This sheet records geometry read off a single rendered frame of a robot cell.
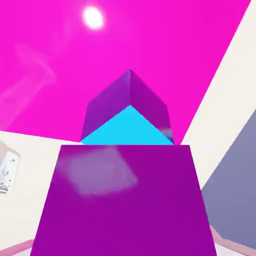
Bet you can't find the small purple cube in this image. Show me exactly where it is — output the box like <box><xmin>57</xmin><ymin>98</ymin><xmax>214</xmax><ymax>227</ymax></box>
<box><xmin>29</xmin><ymin>144</ymin><xmax>218</xmax><ymax>256</ymax></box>

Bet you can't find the large magenta box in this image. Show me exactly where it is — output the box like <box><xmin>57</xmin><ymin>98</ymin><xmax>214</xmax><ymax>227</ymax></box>
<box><xmin>0</xmin><ymin>0</ymin><xmax>252</xmax><ymax>146</ymax></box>

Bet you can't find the small cyan cube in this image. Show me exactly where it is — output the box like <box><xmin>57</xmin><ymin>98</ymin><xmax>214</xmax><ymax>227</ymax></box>
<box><xmin>79</xmin><ymin>68</ymin><xmax>175</xmax><ymax>146</ymax></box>

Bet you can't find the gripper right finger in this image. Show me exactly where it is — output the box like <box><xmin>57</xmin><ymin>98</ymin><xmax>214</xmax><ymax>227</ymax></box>
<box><xmin>209</xmin><ymin>225</ymin><xmax>256</xmax><ymax>256</ymax></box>

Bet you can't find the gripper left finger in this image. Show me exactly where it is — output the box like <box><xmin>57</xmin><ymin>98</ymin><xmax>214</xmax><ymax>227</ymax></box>
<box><xmin>0</xmin><ymin>239</ymin><xmax>35</xmax><ymax>256</ymax></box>

